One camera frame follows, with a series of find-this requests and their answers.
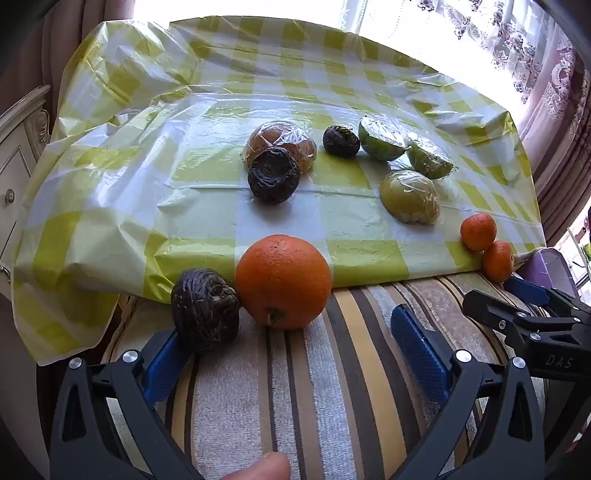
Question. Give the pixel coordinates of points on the large orange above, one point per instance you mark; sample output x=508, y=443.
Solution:
x=282, y=277

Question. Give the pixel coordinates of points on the wrapped brown fruit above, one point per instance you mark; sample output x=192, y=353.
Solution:
x=277, y=136

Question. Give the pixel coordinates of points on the small tangerine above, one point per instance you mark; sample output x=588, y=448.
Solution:
x=479, y=232
x=497, y=261

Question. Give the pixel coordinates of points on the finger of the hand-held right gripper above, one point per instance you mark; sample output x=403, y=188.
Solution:
x=524, y=290
x=489, y=310

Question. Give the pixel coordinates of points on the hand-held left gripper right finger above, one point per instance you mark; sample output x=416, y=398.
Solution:
x=415, y=350

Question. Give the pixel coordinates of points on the green fruit half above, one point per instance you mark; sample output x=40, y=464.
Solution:
x=429, y=161
x=381, y=141

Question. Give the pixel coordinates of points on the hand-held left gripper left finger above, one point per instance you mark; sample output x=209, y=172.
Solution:
x=161, y=367

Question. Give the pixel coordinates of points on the purple cardboard box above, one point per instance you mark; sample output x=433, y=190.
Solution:
x=549, y=267

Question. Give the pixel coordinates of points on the yellow checked plastic tablecloth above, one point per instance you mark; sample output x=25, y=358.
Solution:
x=323, y=92

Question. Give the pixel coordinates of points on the white carved cabinet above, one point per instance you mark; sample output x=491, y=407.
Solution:
x=18, y=161

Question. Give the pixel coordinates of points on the white lace curtain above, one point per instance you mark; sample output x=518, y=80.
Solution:
x=461, y=27

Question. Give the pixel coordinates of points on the person's left hand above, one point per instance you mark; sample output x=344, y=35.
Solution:
x=256, y=468

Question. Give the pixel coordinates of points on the pink patterned curtain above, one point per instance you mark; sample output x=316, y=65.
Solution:
x=561, y=138
x=78, y=41

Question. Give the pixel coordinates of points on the dark wrinkled passion fruit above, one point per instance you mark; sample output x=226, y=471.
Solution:
x=203, y=309
x=340, y=142
x=272, y=177

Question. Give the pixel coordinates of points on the wrapped whole green fruit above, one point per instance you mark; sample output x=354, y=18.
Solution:
x=408, y=198

